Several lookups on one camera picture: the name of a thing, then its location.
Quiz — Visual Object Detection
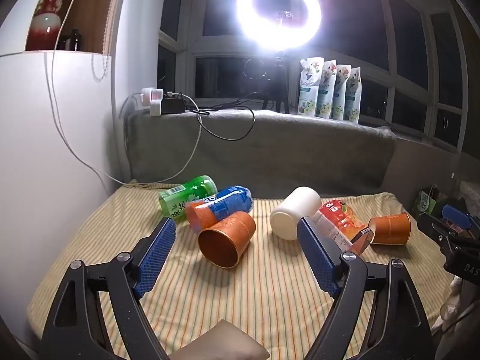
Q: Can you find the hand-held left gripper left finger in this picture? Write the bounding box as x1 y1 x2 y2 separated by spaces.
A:
39 217 177 360

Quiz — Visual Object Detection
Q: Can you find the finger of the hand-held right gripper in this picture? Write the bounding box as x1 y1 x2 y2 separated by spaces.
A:
417 213 463 249
442 204 474 230

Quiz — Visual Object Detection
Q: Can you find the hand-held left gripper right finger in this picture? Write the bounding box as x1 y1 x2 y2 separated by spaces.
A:
296 215 441 360

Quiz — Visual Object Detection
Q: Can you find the large orange cup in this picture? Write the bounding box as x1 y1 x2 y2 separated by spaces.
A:
197 211 257 270

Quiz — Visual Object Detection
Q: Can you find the small orange cup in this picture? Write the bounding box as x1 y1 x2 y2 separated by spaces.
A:
368 212 412 246

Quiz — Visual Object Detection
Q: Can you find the white cup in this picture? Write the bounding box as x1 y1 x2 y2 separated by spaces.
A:
270 186 322 241

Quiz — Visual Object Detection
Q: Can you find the green paper bag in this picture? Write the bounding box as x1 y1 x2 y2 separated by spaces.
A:
412 185 439 217

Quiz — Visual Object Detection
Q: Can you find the red label plastic bottle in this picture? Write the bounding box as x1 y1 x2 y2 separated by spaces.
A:
312 199 376 256

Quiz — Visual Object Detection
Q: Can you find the striped yellow table cloth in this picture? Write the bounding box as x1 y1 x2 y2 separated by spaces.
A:
28 182 456 360

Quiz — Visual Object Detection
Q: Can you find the green plastic bottle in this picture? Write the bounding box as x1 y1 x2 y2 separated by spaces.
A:
158 175 219 223

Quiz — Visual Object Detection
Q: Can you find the blue and orange plastic bottle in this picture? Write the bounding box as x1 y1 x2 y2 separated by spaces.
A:
185 185 254 233

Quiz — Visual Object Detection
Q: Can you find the beige cushion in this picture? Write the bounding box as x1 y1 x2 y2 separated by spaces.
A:
167 319 271 360

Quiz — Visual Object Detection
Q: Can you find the grey blanket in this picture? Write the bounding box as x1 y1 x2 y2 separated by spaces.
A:
124 107 397 199

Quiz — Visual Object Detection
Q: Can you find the white cabinet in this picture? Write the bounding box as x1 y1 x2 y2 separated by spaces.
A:
0 0 130 342

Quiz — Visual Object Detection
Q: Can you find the floral refill pouch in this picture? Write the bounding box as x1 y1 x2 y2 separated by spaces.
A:
331 64 352 121
343 65 363 124
297 58 324 115
315 60 338 118

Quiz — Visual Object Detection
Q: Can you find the black power adapter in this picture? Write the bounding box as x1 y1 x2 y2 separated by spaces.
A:
161 97 187 114

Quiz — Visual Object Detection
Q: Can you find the white charger plug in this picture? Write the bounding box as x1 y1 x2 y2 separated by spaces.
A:
141 88 165 105

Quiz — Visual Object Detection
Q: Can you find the black tripod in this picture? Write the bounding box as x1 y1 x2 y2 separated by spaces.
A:
262 50 290 113

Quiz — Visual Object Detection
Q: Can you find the red and white vase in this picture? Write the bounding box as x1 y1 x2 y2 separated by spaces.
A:
26 0 72 51

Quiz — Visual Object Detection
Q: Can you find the black cable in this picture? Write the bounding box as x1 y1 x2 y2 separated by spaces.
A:
185 97 256 142

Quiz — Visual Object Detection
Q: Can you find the white cable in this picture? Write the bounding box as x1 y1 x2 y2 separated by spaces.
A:
50 0 203 186

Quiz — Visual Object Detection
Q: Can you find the white bead chain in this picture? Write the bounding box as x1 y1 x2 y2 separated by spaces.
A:
90 0 114 82

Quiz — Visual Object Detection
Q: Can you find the ring light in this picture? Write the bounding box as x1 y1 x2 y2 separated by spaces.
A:
235 0 322 51

